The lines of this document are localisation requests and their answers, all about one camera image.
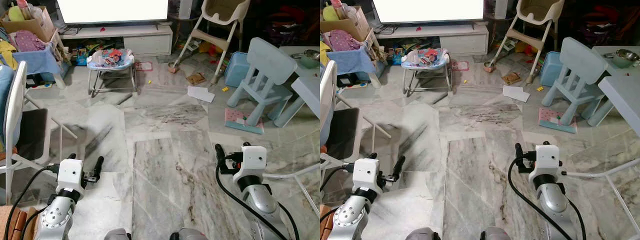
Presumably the pink children book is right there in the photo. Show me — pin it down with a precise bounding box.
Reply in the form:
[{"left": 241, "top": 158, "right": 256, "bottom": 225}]
[
  {"left": 224, "top": 108, "right": 265, "bottom": 135},
  {"left": 538, "top": 107, "right": 578, "bottom": 134}
]

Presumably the white paper sheet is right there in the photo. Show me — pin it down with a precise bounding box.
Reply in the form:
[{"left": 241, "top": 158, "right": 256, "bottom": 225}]
[
  {"left": 187, "top": 86, "right": 216, "bottom": 104},
  {"left": 502, "top": 85, "right": 531, "bottom": 103}
]

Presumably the light blue plastic bin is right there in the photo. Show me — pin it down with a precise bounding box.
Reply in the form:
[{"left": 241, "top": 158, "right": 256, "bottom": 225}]
[
  {"left": 539, "top": 51, "right": 563, "bottom": 87},
  {"left": 223, "top": 51, "right": 251, "bottom": 89}
]

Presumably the grey right robot leg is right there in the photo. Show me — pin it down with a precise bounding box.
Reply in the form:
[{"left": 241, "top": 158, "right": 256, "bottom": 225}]
[
  {"left": 170, "top": 227, "right": 208, "bottom": 240},
  {"left": 480, "top": 226, "right": 513, "bottom": 240}
]

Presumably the brown wooden furniture piece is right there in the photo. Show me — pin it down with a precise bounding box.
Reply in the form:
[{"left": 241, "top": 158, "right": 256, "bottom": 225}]
[
  {"left": 0, "top": 205, "right": 38, "bottom": 240},
  {"left": 320, "top": 204, "right": 335, "bottom": 240}
]

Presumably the pale grey table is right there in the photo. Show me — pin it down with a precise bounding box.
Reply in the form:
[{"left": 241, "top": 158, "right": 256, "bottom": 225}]
[
  {"left": 279, "top": 46, "right": 321, "bottom": 128},
  {"left": 587, "top": 45, "right": 640, "bottom": 137}
]

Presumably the light blue child chair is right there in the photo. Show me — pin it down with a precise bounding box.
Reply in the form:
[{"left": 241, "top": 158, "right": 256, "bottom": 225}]
[
  {"left": 226, "top": 37, "right": 299, "bottom": 127},
  {"left": 541, "top": 37, "right": 610, "bottom": 126}
]

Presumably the blue cloth covered table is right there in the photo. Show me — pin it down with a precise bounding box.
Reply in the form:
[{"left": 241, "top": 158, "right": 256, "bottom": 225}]
[
  {"left": 327, "top": 42, "right": 383, "bottom": 90},
  {"left": 12, "top": 42, "right": 67, "bottom": 90}
]

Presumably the blue baby bouncer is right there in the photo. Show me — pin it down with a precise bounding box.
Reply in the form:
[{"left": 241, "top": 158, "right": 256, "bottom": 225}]
[
  {"left": 86, "top": 48, "right": 138, "bottom": 97},
  {"left": 401, "top": 47, "right": 453, "bottom": 96}
]

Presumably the large metal bowl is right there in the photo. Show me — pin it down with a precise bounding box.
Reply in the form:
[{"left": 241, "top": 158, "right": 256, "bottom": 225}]
[
  {"left": 611, "top": 48, "right": 640, "bottom": 69},
  {"left": 299, "top": 49, "right": 321, "bottom": 69}
]

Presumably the yellow cloth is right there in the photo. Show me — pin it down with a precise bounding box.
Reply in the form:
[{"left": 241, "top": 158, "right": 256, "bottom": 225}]
[
  {"left": 0, "top": 40, "right": 18, "bottom": 71},
  {"left": 320, "top": 41, "right": 332, "bottom": 68}
]

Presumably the pink clothes pile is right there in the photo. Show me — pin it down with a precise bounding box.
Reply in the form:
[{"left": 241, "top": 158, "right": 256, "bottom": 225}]
[
  {"left": 324, "top": 29, "right": 366, "bottom": 52},
  {"left": 9, "top": 30, "right": 48, "bottom": 53}
]

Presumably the white television cabinet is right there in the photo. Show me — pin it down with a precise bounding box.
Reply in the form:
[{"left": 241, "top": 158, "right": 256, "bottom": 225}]
[
  {"left": 375, "top": 23, "right": 490, "bottom": 57},
  {"left": 59, "top": 24, "right": 174, "bottom": 57}
]

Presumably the brown cardboard box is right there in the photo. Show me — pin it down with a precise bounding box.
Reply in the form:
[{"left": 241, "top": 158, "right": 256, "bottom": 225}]
[
  {"left": 0, "top": 6, "right": 57, "bottom": 43},
  {"left": 324, "top": 5, "right": 373, "bottom": 43}
]

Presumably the beige baby high chair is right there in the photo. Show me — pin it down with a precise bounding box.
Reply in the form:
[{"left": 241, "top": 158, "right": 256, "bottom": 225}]
[
  {"left": 172, "top": 0, "right": 251, "bottom": 85},
  {"left": 492, "top": 0, "right": 566, "bottom": 85}
]

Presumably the bright white television screen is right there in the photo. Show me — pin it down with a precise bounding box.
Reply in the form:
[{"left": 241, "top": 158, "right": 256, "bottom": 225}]
[
  {"left": 371, "top": 0, "right": 485, "bottom": 24},
  {"left": 56, "top": 0, "right": 169, "bottom": 25}
]

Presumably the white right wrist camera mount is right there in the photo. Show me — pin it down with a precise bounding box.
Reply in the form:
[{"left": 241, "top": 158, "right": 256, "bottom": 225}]
[
  {"left": 528, "top": 144, "right": 562, "bottom": 182},
  {"left": 233, "top": 145, "right": 268, "bottom": 183}
]

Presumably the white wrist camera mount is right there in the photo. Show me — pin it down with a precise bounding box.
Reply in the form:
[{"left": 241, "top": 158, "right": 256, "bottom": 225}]
[
  {"left": 56, "top": 159, "right": 85, "bottom": 195},
  {"left": 352, "top": 157, "right": 386, "bottom": 192},
  {"left": 528, "top": 144, "right": 562, "bottom": 182},
  {"left": 233, "top": 145, "right": 268, "bottom": 183}
]

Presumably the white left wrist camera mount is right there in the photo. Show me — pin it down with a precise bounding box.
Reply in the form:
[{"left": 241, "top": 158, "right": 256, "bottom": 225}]
[
  {"left": 352, "top": 157, "right": 386, "bottom": 192},
  {"left": 56, "top": 159, "right": 85, "bottom": 195}
]

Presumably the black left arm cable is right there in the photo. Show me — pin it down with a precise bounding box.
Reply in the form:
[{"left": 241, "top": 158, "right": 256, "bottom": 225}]
[
  {"left": 320, "top": 162, "right": 357, "bottom": 193},
  {"left": 4, "top": 165, "right": 58, "bottom": 240}
]

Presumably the white frame chair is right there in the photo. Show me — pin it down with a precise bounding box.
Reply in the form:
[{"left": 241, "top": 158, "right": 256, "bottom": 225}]
[
  {"left": 320, "top": 60, "right": 393, "bottom": 171},
  {"left": 0, "top": 61, "right": 78, "bottom": 203}
]

